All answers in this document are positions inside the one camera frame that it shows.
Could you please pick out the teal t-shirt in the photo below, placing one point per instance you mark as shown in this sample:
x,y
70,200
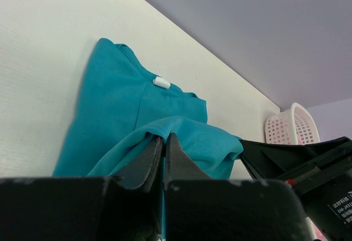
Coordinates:
x,y
120,110

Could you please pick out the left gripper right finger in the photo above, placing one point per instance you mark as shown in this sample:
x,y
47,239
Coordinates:
x,y
178,165

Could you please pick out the white perforated plastic basket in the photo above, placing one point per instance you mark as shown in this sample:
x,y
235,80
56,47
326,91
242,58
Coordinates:
x,y
294,126

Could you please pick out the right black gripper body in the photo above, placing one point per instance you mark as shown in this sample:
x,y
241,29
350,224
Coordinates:
x,y
321,178

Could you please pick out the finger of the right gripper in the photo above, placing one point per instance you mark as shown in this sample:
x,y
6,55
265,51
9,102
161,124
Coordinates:
x,y
271,161

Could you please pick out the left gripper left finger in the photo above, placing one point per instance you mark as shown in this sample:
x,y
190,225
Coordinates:
x,y
141,173

